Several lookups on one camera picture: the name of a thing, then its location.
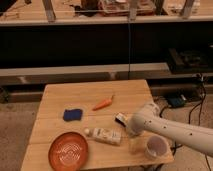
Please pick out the blue sponge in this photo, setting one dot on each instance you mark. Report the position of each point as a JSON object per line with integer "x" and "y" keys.
{"x": 71, "y": 115}

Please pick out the black equipment case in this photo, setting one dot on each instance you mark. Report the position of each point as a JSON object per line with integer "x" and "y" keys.
{"x": 190, "y": 61}

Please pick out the orange carrot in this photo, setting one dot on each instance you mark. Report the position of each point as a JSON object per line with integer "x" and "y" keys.
{"x": 103, "y": 104}

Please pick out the black and white box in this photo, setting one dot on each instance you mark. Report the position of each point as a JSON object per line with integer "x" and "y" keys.
{"x": 121, "y": 119}

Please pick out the white plastic cup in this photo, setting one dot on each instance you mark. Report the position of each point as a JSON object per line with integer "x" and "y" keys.
{"x": 156, "y": 147}

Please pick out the wooden table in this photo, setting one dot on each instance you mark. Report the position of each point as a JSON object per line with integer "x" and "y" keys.
{"x": 129, "y": 96}

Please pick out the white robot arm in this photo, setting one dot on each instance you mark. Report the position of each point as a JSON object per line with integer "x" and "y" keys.
{"x": 147, "y": 119}

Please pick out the orange ceramic bowl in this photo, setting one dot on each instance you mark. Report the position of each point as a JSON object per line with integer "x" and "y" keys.
{"x": 68, "y": 152}

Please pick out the white lotion bottle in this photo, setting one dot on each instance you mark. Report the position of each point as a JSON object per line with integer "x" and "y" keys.
{"x": 104, "y": 135}

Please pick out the blue power adapter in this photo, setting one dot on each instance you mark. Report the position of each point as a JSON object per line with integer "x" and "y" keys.
{"x": 175, "y": 100}

